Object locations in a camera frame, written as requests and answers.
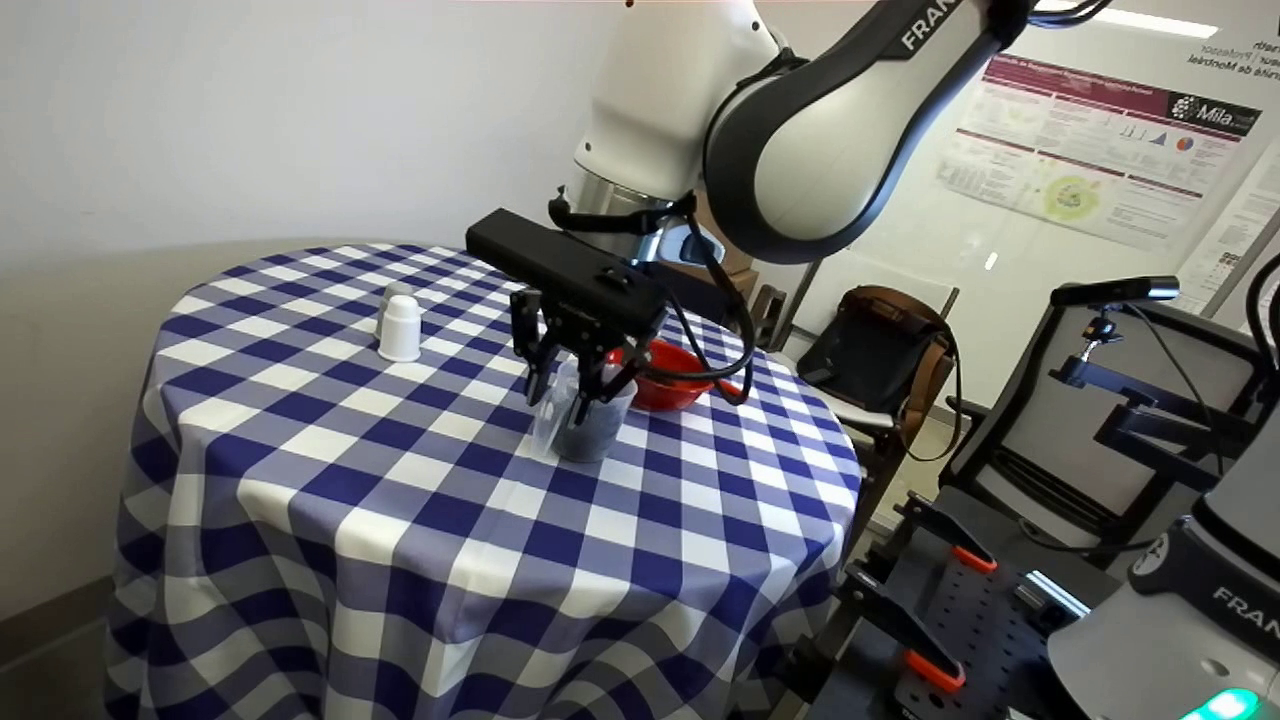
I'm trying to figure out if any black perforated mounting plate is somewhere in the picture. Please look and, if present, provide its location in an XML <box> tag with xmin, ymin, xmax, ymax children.
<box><xmin>795</xmin><ymin>505</ymin><xmax>1114</xmax><ymax>720</ymax></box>

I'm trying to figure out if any orange bowl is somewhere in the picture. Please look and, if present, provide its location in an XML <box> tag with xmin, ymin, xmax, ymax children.
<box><xmin>604</xmin><ymin>336</ymin><xmax>719</xmax><ymax>414</ymax></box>

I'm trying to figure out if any black clamp orange tip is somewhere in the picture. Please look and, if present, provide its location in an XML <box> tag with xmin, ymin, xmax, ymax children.
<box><xmin>836</xmin><ymin>565</ymin><xmax>972</xmax><ymax>699</ymax></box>
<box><xmin>892</xmin><ymin>492</ymin><xmax>1004</xmax><ymax>578</ymax></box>

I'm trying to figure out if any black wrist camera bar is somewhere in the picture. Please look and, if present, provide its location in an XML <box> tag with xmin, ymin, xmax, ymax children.
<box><xmin>466</xmin><ymin>204</ymin><xmax>672</xmax><ymax>329</ymax></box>

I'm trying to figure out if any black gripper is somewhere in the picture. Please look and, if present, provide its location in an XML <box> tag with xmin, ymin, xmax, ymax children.
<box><xmin>505</xmin><ymin>284</ymin><xmax>666</xmax><ymax>432</ymax></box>

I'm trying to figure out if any blue camera mount arm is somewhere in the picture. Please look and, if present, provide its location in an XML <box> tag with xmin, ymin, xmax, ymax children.
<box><xmin>1047</xmin><ymin>308</ymin><xmax>1262</xmax><ymax>473</ymax></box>

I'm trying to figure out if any white shaker bottle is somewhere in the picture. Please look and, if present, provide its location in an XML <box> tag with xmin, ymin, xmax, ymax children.
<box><xmin>377</xmin><ymin>293</ymin><xmax>430</xmax><ymax>366</ymax></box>

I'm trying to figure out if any research poster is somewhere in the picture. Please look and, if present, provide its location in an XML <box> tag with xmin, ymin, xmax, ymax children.
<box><xmin>932</xmin><ymin>52</ymin><xmax>1270</xmax><ymax>261</ymax></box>

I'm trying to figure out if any black stereo camera bar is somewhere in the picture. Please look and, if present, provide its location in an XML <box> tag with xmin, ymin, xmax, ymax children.
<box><xmin>1047</xmin><ymin>271</ymin><xmax>1188</xmax><ymax>315</ymax></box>

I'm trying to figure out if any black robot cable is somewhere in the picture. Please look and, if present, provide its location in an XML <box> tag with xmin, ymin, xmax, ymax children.
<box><xmin>654</xmin><ymin>194</ymin><xmax>759</xmax><ymax>407</ymax></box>

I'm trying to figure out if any blue white checkered tablecloth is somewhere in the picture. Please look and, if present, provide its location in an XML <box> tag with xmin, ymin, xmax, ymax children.
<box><xmin>101</xmin><ymin>234</ymin><xmax>874</xmax><ymax>720</ymax></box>

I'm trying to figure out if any black mesh office chair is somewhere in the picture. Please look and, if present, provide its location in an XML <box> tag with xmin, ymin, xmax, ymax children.
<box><xmin>936</xmin><ymin>271</ymin><xmax>1280</xmax><ymax>570</ymax></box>

